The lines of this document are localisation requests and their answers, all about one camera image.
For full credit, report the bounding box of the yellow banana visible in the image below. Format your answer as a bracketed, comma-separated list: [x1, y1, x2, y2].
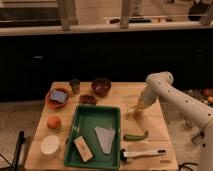
[126, 107, 138, 119]

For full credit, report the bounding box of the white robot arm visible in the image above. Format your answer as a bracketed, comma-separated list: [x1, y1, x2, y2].
[134, 72, 213, 171]

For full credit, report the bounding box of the dark metal cup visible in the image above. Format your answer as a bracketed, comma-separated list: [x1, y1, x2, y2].
[69, 79, 80, 94]

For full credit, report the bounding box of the white paper cup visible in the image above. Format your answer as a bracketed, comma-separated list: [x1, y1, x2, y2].
[40, 135, 61, 156]

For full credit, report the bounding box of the green chili pepper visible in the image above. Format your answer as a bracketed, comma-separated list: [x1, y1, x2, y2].
[123, 131, 149, 141]

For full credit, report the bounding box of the grey folded cloth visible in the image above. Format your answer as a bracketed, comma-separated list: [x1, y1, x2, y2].
[95, 127, 115, 155]

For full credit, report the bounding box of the dark maroon bowl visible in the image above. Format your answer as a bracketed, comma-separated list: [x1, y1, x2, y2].
[91, 78, 111, 97]

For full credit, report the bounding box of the small brown dish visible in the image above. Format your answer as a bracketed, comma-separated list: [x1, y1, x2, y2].
[79, 94, 97, 105]

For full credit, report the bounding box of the green plastic tray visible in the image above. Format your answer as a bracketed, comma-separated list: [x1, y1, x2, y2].
[64, 105, 121, 170]

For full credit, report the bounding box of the wooden block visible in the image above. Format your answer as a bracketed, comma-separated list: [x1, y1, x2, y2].
[74, 136, 93, 162]

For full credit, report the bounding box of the blue sponge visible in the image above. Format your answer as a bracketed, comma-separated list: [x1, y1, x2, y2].
[50, 90, 67, 103]

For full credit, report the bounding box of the orange fruit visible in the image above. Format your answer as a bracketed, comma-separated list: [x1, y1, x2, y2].
[47, 116, 61, 130]

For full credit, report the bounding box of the orange bowl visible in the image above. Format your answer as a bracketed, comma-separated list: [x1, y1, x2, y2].
[45, 87, 69, 109]

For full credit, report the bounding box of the black stand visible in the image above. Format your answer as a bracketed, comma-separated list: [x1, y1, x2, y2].
[11, 131, 25, 171]

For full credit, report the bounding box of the black cable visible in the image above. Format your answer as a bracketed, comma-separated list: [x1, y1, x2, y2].
[177, 161, 201, 171]

